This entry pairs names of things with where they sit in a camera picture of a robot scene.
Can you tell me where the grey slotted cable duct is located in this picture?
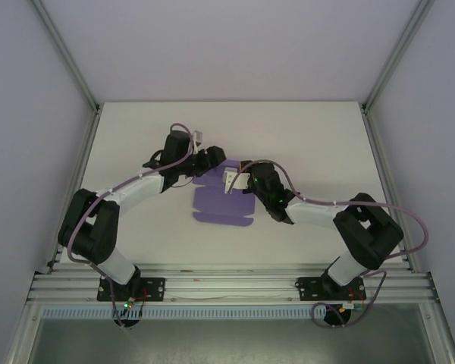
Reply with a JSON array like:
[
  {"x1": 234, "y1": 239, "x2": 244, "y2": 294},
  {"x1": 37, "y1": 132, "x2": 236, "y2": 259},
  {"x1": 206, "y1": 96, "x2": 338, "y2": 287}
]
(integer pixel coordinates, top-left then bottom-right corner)
[{"x1": 41, "y1": 306, "x2": 365, "y2": 320}]

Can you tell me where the left aluminium side rail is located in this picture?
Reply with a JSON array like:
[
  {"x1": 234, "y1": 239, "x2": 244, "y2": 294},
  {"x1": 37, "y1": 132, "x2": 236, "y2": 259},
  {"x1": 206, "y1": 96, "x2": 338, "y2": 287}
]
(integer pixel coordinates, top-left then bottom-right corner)
[{"x1": 45, "y1": 108, "x2": 102, "y2": 275}]

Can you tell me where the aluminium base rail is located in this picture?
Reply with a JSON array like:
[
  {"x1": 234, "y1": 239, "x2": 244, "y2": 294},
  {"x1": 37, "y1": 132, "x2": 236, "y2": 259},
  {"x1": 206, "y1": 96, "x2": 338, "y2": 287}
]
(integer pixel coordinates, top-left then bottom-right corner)
[{"x1": 26, "y1": 267, "x2": 439, "y2": 305}]

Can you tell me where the right aluminium corner post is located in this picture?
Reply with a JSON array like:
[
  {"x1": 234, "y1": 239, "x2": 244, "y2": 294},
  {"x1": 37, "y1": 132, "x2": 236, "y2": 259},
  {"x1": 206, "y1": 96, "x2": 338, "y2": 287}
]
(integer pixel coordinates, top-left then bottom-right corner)
[{"x1": 362, "y1": 0, "x2": 435, "y2": 111}]

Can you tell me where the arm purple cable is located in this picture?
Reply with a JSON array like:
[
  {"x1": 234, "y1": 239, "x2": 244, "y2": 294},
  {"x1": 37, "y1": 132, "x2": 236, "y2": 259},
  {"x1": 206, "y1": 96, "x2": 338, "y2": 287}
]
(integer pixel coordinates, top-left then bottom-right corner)
[
  {"x1": 227, "y1": 159, "x2": 430, "y2": 329},
  {"x1": 67, "y1": 121, "x2": 198, "y2": 328}
]

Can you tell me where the right aluminium side rail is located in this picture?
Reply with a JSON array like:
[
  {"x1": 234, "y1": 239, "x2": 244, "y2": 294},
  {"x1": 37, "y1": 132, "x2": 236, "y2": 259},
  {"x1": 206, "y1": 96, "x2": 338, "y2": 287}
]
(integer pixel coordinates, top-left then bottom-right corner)
[{"x1": 359, "y1": 105, "x2": 422, "y2": 274}]

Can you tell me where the aluminium corner post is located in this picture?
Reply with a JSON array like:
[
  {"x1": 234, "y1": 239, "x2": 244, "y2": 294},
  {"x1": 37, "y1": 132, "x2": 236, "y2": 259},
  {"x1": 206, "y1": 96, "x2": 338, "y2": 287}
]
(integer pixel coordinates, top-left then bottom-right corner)
[
  {"x1": 32, "y1": 0, "x2": 102, "y2": 113},
  {"x1": 362, "y1": 0, "x2": 435, "y2": 111}
]

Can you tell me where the aluminium side rail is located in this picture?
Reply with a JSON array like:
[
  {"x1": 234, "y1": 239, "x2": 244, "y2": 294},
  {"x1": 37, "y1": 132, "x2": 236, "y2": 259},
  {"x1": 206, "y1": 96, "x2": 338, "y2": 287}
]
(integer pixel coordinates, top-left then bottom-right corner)
[
  {"x1": 45, "y1": 108, "x2": 102, "y2": 275},
  {"x1": 359, "y1": 105, "x2": 422, "y2": 274}
]

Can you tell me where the metal sheet panel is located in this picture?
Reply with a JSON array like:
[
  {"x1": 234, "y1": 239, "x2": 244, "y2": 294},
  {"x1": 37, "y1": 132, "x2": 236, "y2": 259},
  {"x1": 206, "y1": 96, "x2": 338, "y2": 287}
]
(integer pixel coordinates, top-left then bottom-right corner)
[{"x1": 22, "y1": 317, "x2": 441, "y2": 364}]

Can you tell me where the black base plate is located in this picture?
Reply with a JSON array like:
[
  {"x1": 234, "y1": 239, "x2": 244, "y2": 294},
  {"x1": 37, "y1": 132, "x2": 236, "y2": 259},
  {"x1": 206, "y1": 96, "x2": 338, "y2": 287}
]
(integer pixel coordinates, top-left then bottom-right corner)
[
  {"x1": 96, "y1": 277, "x2": 166, "y2": 303},
  {"x1": 294, "y1": 276, "x2": 366, "y2": 303}
]

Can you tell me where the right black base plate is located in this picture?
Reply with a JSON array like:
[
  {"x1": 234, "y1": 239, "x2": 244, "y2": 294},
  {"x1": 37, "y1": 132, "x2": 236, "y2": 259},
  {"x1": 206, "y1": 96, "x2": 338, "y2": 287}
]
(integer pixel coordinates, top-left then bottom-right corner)
[{"x1": 294, "y1": 276, "x2": 366, "y2": 303}]

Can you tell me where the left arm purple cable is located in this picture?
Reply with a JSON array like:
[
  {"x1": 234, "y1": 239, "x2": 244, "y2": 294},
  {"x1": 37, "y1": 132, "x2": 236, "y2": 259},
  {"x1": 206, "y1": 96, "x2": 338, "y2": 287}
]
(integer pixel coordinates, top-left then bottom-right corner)
[{"x1": 67, "y1": 121, "x2": 198, "y2": 328}]

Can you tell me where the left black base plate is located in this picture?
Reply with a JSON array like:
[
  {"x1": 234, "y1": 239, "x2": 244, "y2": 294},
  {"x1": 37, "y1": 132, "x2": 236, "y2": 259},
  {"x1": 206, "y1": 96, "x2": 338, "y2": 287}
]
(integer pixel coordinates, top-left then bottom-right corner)
[{"x1": 96, "y1": 277, "x2": 166, "y2": 303}]

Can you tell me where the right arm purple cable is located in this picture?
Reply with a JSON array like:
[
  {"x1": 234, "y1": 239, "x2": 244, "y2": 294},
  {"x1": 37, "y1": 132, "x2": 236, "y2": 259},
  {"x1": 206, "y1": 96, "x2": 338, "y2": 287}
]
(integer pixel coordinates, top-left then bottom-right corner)
[{"x1": 227, "y1": 159, "x2": 430, "y2": 329}]

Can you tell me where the left aluminium corner post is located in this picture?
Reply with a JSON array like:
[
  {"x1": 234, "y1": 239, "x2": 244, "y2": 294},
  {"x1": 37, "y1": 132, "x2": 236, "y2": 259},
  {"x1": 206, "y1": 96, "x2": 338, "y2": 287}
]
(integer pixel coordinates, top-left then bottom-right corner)
[{"x1": 32, "y1": 0, "x2": 102, "y2": 113}]

